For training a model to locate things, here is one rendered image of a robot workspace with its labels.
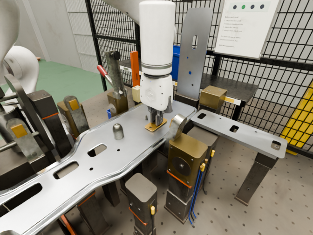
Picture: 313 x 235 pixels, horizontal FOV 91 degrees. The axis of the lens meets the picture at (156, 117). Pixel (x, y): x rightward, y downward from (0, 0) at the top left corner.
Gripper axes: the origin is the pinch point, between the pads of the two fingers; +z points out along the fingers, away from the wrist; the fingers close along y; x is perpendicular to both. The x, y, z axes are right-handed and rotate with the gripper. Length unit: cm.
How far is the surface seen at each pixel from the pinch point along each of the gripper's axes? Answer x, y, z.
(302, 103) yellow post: 58, 39, 5
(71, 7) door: 165, -394, -40
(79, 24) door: 167, -381, -9
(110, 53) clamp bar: -0.4, -21.1, -17.6
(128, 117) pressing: -3.4, -11.0, 3.1
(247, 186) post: 13.5, 32.5, 22.9
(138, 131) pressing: -6.8, -1.9, 3.1
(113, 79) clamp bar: -1.7, -19.2, -9.4
